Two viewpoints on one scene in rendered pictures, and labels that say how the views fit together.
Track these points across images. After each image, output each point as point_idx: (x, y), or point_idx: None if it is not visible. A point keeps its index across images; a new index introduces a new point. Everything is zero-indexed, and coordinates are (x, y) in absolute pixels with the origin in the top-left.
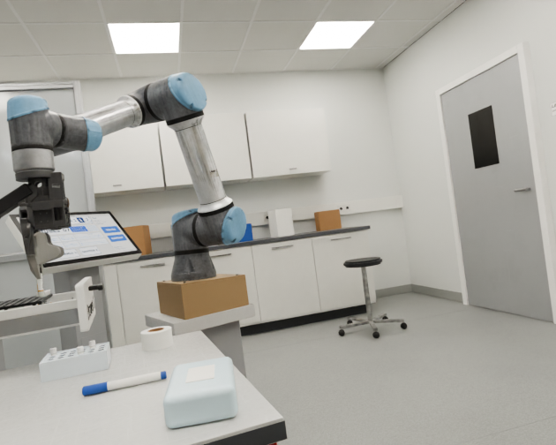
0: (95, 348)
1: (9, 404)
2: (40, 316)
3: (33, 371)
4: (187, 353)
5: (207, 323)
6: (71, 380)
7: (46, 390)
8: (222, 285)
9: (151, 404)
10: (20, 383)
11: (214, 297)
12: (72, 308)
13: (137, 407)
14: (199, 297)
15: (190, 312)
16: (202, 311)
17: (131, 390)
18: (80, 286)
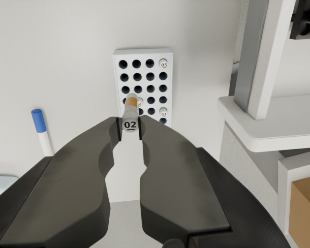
0: (154, 115)
1: (42, 30)
2: (256, 42)
3: (190, 20)
4: (126, 181)
5: (280, 192)
6: (101, 86)
7: (77, 64)
8: None
9: None
10: (132, 18)
11: (302, 225)
12: (248, 104)
13: None
14: (307, 217)
15: (296, 193)
16: (294, 201)
17: (35, 145)
18: (250, 146)
